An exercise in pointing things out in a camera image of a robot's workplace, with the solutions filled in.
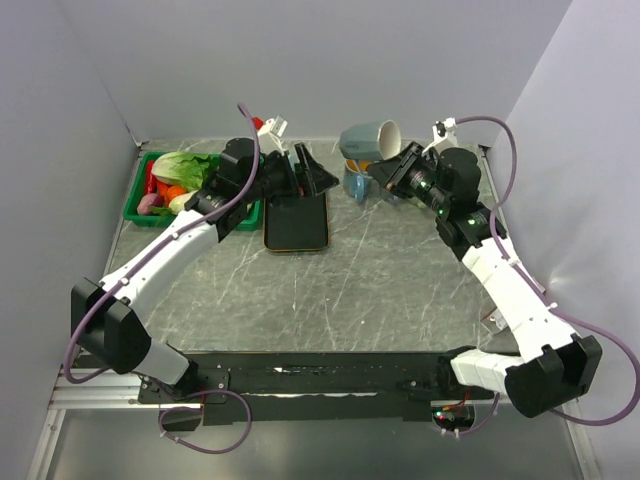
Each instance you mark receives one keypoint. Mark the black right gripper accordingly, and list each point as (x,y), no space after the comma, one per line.
(392,174)

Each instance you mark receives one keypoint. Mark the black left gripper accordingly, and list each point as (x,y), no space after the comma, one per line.
(311,181)

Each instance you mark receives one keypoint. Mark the dark grey faceted mug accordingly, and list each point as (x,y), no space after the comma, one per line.
(373,141)

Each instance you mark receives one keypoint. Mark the blue butterfly mug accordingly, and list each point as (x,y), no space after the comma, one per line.
(356,180)

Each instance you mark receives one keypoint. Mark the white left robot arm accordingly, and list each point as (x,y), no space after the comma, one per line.
(106,315)

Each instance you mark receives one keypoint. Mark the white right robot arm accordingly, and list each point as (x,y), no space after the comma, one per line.
(554,364)

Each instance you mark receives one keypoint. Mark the black tray gold rim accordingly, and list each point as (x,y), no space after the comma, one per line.
(297,225)

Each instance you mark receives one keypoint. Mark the green plastic bin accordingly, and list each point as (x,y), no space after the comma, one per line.
(253,221)

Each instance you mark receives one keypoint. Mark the lettuce head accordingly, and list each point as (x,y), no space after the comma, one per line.
(184,169)

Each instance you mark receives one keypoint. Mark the white radish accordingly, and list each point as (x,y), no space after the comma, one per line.
(177,203)

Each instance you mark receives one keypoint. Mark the orange carrot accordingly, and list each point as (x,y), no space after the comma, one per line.
(169,192)

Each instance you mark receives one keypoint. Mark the red chili pepper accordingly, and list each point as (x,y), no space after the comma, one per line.
(150,181)

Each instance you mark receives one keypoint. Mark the purple onion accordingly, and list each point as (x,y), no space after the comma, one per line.
(149,203)

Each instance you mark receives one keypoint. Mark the white paper tag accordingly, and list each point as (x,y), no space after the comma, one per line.
(494,321)

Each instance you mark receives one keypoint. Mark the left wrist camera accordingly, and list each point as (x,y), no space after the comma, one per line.
(270,133)

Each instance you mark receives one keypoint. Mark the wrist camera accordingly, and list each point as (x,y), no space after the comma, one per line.
(444,136)
(270,133)

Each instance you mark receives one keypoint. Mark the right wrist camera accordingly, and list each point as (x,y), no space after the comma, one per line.
(444,136)

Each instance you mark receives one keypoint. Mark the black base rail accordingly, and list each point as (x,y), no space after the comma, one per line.
(295,386)

